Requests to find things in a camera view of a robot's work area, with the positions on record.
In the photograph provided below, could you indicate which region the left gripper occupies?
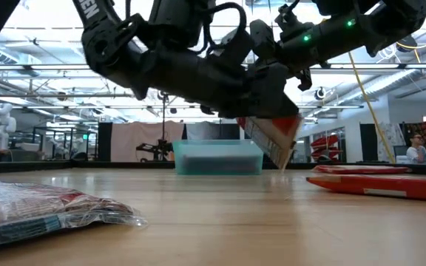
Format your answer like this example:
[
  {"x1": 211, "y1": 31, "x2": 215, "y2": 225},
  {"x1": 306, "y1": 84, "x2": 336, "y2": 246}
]
[{"x1": 197, "y1": 51, "x2": 300, "y2": 119}]

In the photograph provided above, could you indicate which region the red popcorn bag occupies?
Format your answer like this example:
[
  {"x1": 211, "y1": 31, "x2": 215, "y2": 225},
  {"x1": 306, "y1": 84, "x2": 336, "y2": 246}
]
[
  {"x1": 311, "y1": 164, "x2": 410, "y2": 175},
  {"x1": 236, "y1": 114, "x2": 305, "y2": 171},
  {"x1": 306, "y1": 174, "x2": 426, "y2": 203},
  {"x1": 0, "y1": 179, "x2": 148, "y2": 252}
]

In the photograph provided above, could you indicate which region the teal translucent plastic basket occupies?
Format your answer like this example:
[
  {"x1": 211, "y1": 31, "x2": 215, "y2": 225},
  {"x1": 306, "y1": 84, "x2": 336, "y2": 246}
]
[{"x1": 172, "y1": 139, "x2": 265, "y2": 176}]

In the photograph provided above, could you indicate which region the beige curtain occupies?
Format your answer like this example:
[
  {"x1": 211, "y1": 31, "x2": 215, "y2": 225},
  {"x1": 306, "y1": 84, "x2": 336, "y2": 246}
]
[{"x1": 109, "y1": 120, "x2": 185, "y2": 163}]

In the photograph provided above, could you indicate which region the black panel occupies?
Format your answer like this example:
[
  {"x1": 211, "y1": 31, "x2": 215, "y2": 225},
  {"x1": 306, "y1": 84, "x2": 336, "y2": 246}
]
[{"x1": 97, "y1": 121, "x2": 113, "y2": 163}]

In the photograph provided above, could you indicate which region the yellow hanging cable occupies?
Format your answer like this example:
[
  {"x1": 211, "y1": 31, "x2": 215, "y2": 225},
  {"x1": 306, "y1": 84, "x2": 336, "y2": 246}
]
[{"x1": 347, "y1": 51, "x2": 398, "y2": 165}]

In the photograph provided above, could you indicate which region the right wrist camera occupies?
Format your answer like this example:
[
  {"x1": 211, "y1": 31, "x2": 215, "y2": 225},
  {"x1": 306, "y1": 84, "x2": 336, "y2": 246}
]
[{"x1": 248, "y1": 17, "x2": 280, "y2": 63}]

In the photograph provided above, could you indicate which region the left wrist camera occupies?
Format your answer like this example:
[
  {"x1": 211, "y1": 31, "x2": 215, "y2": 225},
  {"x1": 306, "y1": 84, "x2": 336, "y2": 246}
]
[{"x1": 218, "y1": 26, "x2": 255, "y2": 62}]

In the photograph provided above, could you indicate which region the person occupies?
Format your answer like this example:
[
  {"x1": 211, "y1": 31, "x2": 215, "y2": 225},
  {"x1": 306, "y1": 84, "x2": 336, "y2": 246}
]
[{"x1": 405, "y1": 132, "x2": 426, "y2": 165}]

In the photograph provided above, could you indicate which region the black rig frame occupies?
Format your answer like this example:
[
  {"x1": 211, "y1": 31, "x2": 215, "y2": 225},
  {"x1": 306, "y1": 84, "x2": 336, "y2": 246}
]
[{"x1": 160, "y1": 90, "x2": 173, "y2": 143}]

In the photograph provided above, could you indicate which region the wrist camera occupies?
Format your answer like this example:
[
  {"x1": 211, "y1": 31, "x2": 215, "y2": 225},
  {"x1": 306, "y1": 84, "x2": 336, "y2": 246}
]
[
  {"x1": 218, "y1": 26, "x2": 255, "y2": 62},
  {"x1": 248, "y1": 17, "x2": 280, "y2": 63}
]

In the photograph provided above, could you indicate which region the black aluminium table frame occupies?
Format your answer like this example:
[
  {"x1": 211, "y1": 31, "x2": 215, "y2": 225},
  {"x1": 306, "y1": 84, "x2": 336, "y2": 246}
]
[{"x1": 0, "y1": 160, "x2": 426, "y2": 175}]

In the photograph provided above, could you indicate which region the white humanoid robot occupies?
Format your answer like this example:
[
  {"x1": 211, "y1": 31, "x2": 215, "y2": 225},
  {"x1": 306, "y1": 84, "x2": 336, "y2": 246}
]
[{"x1": 0, "y1": 102, "x2": 18, "y2": 151}]

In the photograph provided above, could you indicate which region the black tripod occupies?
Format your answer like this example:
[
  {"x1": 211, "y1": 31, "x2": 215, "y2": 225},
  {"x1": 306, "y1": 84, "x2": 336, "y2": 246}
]
[{"x1": 135, "y1": 139, "x2": 174, "y2": 163}]

